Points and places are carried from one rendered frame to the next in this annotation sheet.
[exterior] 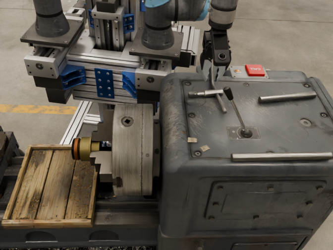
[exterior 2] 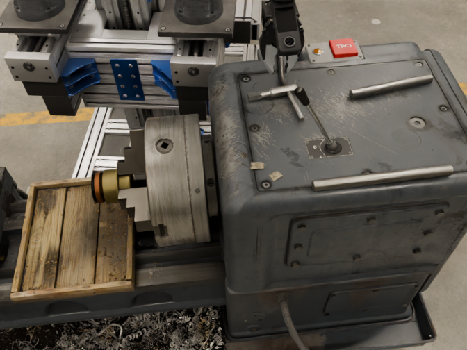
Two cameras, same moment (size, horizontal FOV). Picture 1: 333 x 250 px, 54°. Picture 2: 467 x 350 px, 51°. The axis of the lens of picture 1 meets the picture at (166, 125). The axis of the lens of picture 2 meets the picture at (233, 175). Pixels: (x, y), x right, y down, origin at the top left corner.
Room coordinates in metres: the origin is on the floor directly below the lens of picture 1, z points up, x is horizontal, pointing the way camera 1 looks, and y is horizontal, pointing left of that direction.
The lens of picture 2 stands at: (0.01, -0.03, 2.04)
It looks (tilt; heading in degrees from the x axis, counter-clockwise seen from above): 52 degrees down; 0
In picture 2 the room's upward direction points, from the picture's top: 2 degrees counter-clockwise
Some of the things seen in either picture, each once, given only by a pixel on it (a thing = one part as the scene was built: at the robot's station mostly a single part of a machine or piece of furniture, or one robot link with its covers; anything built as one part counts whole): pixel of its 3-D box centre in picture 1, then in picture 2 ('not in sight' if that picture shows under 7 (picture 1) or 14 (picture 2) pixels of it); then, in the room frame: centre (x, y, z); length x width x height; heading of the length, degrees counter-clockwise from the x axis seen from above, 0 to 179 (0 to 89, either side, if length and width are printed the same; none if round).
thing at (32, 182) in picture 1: (57, 182); (78, 233); (0.71, 0.40, 0.89); 0.36 x 0.30 x 0.04; 5
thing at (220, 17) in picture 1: (221, 13); not in sight; (0.90, -0.13, 1.52); 0.08 x 0.08 x 0.05
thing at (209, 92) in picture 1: (205, 93); (272, 92); (0.84, -0.12, 1.27); 0.12 x 0.02 x 0.02; 103
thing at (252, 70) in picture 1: (254, 71); (342, 48); (1.00, -0.31, 1.26); 0.06 x 0.06 x 0.02; 5
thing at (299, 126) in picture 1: (242, 149); (332, 164); (0.79, -0.28, 1.06); 0.59 x 0.48 x 0.39; 95
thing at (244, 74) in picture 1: (247, 77); (332, 59); (1.00, -0.29, 1.23); 0.13 x 0.08 x 0.05; 95
